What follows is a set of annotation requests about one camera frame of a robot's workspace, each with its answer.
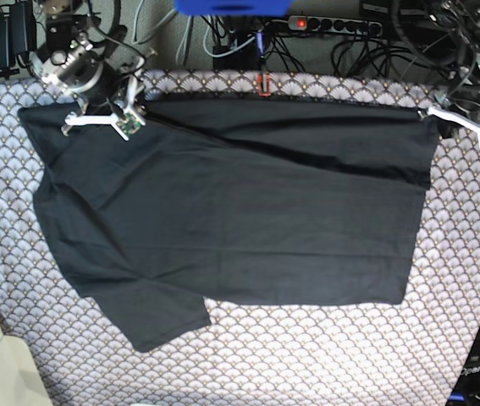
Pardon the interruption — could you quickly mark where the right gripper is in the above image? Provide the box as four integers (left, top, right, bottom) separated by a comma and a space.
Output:
76, 58, 128, 102

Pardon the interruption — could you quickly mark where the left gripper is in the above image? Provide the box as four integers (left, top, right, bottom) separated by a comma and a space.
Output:
433, 71, 480, 124

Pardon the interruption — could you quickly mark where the dark grey T-shirt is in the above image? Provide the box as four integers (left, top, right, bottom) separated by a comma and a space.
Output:
19, 99, 439, 352

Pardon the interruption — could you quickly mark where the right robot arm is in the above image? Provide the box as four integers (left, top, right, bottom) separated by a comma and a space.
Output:
30, 1, 146, 129

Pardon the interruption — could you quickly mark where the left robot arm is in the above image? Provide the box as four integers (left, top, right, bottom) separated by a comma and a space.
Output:
389, 1, 480, 137

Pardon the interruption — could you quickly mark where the black power adapter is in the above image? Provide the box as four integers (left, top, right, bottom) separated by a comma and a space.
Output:
0, 1, 36, 70

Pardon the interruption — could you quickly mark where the red table clamp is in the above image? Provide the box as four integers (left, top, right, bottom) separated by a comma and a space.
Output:
257, 72, 272, 97

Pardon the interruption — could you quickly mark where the black power strip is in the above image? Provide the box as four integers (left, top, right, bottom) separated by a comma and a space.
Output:
287, 15, 383, 37

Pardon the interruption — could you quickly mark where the fan-patterned tablecloth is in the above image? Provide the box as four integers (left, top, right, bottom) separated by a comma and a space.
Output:
0, 80, 480, 405

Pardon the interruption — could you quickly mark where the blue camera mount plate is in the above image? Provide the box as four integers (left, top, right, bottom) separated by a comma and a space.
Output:
174, 0, 291, 16

